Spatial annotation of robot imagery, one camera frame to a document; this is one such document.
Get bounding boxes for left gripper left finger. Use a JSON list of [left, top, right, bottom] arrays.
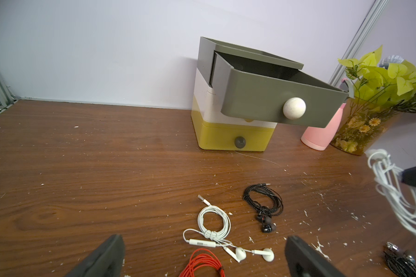
[[65, 234, 125, 277]]

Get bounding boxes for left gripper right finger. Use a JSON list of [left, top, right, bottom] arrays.
[[284, 235, 345, 277]]

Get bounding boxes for white earphones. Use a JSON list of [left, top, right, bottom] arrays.
[[183, 194, 275, 263], [366, 149, 416, 236]]

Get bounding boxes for olive green top drawer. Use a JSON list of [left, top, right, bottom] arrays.
[[211, 53, 348, 128]]

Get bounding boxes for black earphones top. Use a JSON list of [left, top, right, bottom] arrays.
[[242, 183, 284, 233]]

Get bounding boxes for black earphones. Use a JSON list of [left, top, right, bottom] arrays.
[[242, 183, 284, 233], [384, 242, 416, 277]]

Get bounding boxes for black earphones bottom centre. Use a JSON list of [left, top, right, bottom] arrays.
[[384, 242, 416, 277]]

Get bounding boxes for red earphones upper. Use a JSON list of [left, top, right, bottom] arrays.
[[179, 248, 226, 277]]

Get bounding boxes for three-tier drawer cabinet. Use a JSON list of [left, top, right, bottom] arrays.
[[191, 36, 305, 152]]

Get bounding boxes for cream middle drawer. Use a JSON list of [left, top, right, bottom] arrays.
[[193, 69, 277, 128]]

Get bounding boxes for potted green plant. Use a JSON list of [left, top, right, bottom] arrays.
[[330, 47, 416, 155]]

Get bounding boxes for pink vase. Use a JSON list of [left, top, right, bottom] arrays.
[[300, 100, 347, 151]]

